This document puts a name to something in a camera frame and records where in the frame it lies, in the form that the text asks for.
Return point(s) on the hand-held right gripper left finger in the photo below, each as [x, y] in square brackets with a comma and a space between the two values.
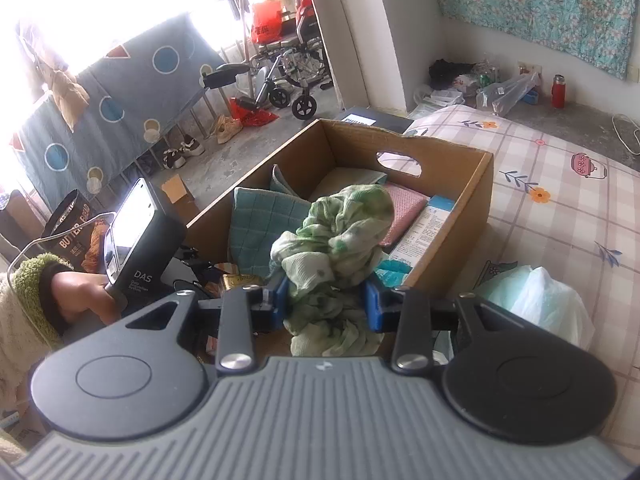
[280, 300]

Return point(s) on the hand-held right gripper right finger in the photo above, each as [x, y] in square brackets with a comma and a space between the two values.
[372, 305]

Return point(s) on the teal checked cloth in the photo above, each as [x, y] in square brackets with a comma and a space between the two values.
[255, 230]

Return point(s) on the green patterned cloth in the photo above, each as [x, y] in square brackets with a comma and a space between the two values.
[335, 240]

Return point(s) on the blue and white packet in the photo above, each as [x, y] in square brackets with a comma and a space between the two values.
[425, 235]

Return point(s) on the pink bubble wrap pouch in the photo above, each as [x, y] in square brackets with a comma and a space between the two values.
[407, 210]

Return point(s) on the cardboard box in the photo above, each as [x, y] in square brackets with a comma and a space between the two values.
[450, 175]

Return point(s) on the person's left hand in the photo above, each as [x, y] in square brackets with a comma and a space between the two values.
[80, 295]

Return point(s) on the small cardboard piece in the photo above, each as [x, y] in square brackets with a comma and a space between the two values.
[175, 190]

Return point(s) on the brown snack bag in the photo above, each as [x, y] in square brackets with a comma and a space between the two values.
[75, 240]

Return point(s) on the black and white sneakers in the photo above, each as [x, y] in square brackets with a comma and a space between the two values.
[182, 152]

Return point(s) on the grey quilt with circles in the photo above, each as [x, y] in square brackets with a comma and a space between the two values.
[125, 105]

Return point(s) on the beige shoes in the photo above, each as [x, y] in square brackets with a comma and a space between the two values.
[227, 129]

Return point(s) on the white plastic bag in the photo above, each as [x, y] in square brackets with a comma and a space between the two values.
[540, 300]

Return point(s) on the crumpled red plastic bag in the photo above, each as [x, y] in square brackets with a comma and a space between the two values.
[255, 119]

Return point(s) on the tan hanging cloth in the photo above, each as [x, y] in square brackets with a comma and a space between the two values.
[67, 95]

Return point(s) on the flat black box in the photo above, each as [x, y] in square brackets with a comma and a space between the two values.
[380, 119]

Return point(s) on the plaid printed bed sheet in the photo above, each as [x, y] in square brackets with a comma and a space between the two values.
[550, 235]

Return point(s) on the wheelchair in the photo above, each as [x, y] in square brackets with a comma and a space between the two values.
[285, 70]

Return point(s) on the black cloth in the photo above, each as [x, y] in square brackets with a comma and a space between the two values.
[445, 72]

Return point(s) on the green can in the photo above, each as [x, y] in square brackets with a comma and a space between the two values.
[484, 80]

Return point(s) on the clear plastic bag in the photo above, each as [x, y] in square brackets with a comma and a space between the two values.
[510, 92]

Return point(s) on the red bag with print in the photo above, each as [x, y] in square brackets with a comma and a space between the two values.
[265, 22]

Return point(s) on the small blue container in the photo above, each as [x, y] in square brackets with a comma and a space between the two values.
[530, 97]

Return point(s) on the red thermos bottle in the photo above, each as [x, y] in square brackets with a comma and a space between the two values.
[558, 94]

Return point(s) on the teal floral wall cloth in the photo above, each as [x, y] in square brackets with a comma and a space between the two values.
[540, 5]

